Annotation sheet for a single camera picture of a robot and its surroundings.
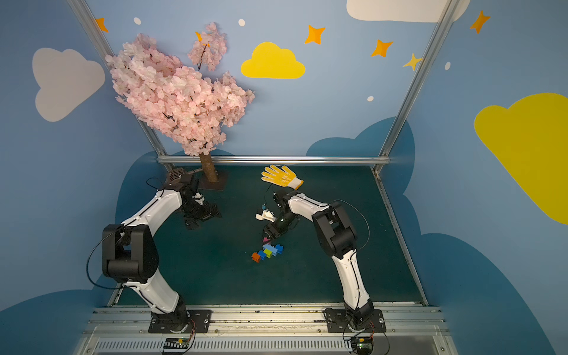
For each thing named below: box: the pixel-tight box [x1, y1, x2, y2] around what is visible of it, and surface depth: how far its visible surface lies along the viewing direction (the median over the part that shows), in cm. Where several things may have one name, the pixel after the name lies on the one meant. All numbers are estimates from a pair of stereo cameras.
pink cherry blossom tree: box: [105, 23, 256, 184], surface depth 76 cm
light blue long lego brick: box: [262, 244, 279, 256], surface depth 91 cm
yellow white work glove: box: [261, 164, 304, 191], surface depth 121 cm
